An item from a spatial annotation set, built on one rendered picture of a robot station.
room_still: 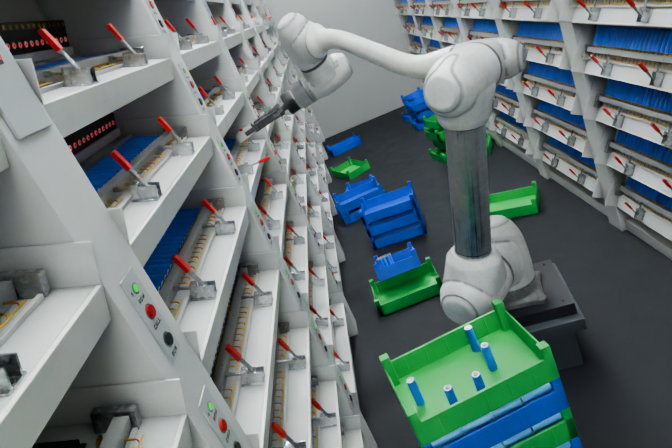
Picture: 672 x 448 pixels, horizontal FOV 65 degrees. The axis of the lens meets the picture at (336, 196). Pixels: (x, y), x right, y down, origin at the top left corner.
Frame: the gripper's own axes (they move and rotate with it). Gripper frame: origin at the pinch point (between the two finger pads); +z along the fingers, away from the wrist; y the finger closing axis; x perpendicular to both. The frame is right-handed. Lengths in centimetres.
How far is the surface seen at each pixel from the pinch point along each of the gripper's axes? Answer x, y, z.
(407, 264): -92, 33, -15
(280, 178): -23.2, 15.7, 3.3
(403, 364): -52, -78, -14
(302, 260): -44.0, -14.1, 7.8
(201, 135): 12, -54, -3
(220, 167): 3, -54, -2
